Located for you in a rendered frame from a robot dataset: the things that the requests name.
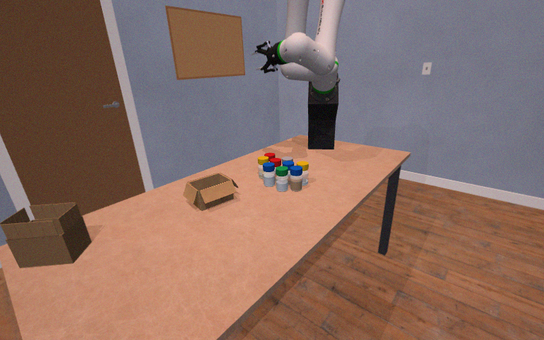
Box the green-capped bottle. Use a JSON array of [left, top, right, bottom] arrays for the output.
[[276, 166, 288, 192]]

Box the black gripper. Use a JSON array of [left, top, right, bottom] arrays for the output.
[[251, 41, 278, 73]]

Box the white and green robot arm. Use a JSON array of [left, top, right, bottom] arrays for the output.
[[271, 0, 345, 102]]

